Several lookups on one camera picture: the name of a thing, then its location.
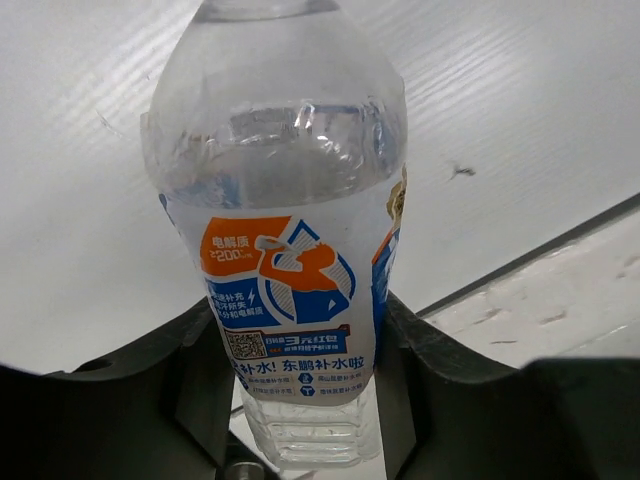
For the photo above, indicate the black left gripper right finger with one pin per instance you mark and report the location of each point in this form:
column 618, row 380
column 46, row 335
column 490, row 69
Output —
column 448, row 412

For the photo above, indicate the bottle blue orange white label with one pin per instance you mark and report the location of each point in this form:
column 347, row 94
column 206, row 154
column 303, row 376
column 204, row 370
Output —
column 276, row 139

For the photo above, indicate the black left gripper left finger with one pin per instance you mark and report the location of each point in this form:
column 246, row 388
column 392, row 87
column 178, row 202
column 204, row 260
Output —
column 156, row 408

